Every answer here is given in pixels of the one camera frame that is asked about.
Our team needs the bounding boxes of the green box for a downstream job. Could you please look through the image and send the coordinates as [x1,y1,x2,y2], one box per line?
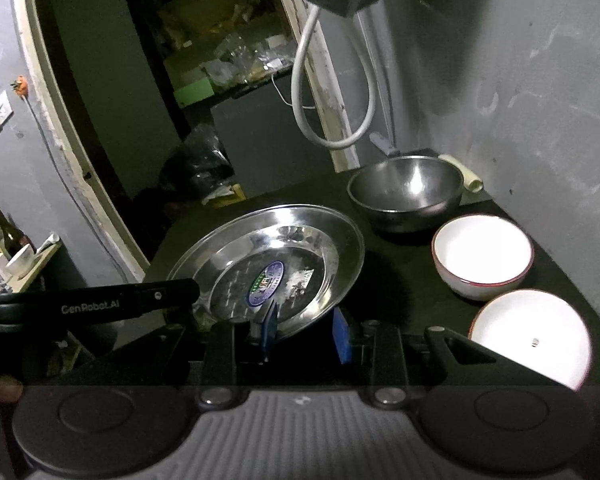
[172,80,216,109]

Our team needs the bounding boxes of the dark glass bottle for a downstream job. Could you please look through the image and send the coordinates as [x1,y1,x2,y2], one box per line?
[0,201,32,261]

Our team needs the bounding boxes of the stainless steel plate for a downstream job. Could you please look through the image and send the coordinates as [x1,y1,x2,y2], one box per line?
[165,204,366,342]

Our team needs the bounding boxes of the white bowl with red rim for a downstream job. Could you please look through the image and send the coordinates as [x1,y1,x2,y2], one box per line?
[468,289,592,391]
[431,214,535,302]

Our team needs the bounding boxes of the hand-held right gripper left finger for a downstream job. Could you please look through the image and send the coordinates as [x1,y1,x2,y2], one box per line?
[27,301,282,408]

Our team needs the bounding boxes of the stainless steel bowl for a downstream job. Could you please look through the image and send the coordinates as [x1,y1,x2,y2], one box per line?
[347,155,465,234]

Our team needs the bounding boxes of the cluttered shelf items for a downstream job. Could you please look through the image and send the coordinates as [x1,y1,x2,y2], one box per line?
[155,0,301,98]

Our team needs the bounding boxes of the cream rolled cloth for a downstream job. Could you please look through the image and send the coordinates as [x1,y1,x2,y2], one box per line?
[439,154,484,193]

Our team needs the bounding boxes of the wooden door frame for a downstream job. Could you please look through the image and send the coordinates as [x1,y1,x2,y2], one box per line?
[272,0,362,175]

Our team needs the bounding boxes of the dark grey cabinet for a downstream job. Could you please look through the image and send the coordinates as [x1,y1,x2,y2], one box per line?
[210,71,342,198]

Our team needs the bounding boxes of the black plastic bag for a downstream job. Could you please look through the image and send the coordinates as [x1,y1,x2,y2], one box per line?
[159,124,237,207]

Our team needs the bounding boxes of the white cup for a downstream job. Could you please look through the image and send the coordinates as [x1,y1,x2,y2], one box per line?
[5,244,37,277]

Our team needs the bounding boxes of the white flexible hose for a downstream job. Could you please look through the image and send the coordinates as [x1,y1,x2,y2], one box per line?
[290,4,377,150]

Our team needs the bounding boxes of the black wall cable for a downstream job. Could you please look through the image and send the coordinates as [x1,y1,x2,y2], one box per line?
[26,96,132,283]

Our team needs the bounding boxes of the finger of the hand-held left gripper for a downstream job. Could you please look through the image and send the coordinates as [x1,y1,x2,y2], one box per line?
[55,278,202,320]

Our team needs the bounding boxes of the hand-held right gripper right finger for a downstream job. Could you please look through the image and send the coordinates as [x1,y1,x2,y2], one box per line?
[332,308,576,408]

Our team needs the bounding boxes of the person's left hand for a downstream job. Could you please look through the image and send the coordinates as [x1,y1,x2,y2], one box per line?
[0,366,25,405]

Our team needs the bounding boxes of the thin white cable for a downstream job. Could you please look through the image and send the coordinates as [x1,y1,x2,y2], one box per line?
[270,74,316,110]

